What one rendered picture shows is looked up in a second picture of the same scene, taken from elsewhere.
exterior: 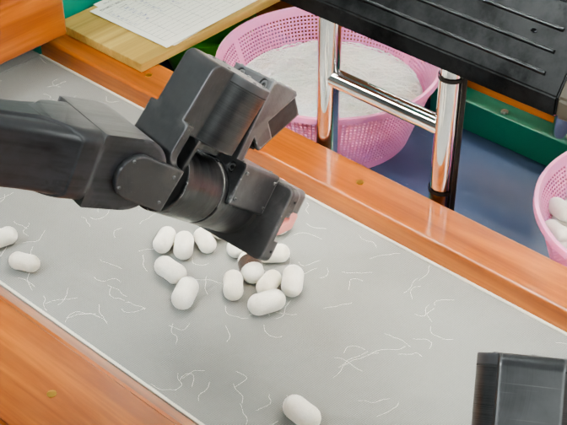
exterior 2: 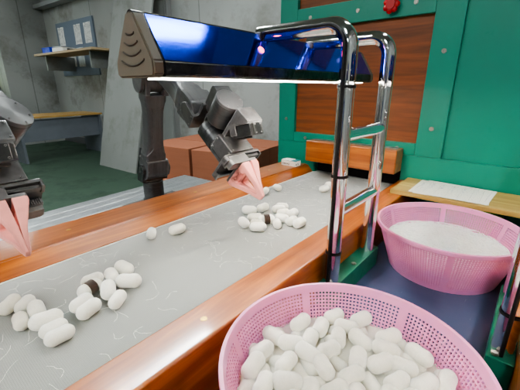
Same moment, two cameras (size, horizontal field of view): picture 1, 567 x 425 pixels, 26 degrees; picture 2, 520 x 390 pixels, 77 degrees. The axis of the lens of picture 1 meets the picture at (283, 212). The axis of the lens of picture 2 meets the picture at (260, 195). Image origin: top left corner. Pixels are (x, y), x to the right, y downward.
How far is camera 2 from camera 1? 1.16 m
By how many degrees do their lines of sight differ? 77
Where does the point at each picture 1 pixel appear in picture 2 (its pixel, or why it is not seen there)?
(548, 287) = (244, 284)
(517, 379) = not seen: outside the picture
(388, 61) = not seen: hidden behind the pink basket
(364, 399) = (185, 245)
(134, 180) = (183, 110)
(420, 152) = (443, 298)
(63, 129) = (178, 83)
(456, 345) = (215, 268)
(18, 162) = (170, 89)
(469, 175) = not seen: hidden behind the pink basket
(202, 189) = (204, 132)
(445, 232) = (293, 254)
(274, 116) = (240, 128)
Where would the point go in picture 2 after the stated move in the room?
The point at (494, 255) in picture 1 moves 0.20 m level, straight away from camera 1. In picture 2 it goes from (274, 268) to (412, 281)
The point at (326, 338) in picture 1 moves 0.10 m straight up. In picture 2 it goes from (224, 237) to (223, 190)
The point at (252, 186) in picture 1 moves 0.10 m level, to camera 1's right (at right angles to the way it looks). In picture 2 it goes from (220, 146) to (215, 156)
